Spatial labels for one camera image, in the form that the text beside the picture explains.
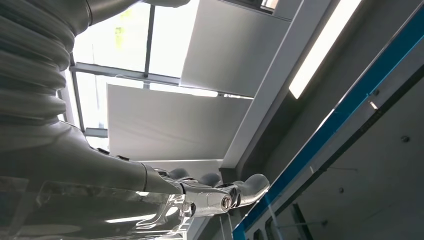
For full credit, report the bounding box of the grey roller blind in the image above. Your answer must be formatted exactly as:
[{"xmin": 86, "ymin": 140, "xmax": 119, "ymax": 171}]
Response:
[
  {"xmin": 180, "ymin": 0, "xmax": 292, "ymax": 99},
  {"xmin": 106, "ymin": 83, "xmax": 254, "ymax": 163}
]

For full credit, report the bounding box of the long ceiling light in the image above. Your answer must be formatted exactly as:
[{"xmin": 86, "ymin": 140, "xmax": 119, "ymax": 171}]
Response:
[{"xmin": 288, "ymin": 0, "xmax": 363, "ymax": 100}]

